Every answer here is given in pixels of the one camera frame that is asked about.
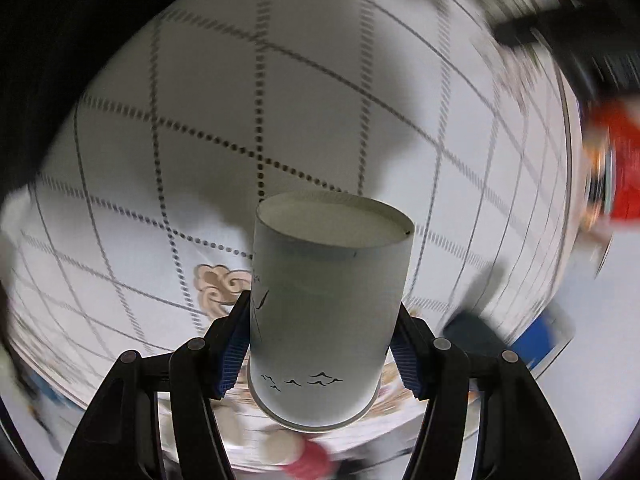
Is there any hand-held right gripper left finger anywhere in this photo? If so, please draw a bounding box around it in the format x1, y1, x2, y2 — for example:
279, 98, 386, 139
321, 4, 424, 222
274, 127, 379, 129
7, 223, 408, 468
57, 290, 252, 480

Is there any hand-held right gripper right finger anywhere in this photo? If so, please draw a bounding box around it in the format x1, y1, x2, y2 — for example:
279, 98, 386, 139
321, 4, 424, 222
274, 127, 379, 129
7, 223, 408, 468
389, 307, 582, 480

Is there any white paper cup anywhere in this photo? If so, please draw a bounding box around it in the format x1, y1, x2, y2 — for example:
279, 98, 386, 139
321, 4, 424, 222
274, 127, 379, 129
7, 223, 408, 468
248, 191, 416, 431

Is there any red round object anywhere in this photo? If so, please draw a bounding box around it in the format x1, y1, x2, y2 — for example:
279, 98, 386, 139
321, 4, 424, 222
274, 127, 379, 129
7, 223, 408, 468
282, 440, 334, 480

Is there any blue box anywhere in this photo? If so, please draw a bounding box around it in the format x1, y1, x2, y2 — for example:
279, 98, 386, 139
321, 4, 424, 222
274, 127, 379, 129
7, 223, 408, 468
520, 305, 577, 377

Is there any white checked tablecloth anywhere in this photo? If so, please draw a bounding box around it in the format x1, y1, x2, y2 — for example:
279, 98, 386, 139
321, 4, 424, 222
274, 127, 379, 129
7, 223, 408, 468
0, 0, 577, 467

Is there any red container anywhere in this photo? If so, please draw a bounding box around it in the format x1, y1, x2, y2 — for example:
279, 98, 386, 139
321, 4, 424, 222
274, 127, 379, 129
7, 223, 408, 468
582, 97, 640, 223

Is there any black device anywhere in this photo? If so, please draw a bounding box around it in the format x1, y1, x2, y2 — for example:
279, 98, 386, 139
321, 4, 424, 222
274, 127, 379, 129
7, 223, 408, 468
492, 0, 640, 92

